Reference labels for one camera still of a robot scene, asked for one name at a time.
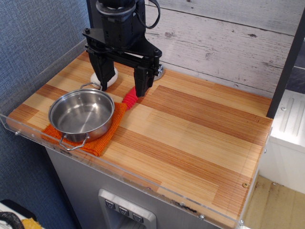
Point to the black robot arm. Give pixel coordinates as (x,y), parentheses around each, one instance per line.
(118,7)

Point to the white rice ball toy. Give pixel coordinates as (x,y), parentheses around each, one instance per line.
(97,83)

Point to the stainless steel pot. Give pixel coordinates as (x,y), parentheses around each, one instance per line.
(81,116)

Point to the grey cabinet with dispenser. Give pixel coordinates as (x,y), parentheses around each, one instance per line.
(102,198)

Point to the dark vertical post right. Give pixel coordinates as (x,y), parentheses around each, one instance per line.
(288,67)

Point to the red ribbed spoon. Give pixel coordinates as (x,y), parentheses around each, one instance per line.
(130,99)

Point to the silver round table fitting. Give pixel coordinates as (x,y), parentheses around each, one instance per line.
(158,73)

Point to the white appliance right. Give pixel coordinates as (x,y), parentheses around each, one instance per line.
(283,158)

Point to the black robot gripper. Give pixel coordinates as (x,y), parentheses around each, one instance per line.
(125,42)

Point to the black and yellow object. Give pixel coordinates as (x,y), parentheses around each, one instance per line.
(15,216)

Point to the orange cloth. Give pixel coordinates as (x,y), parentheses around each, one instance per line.
(97,146)

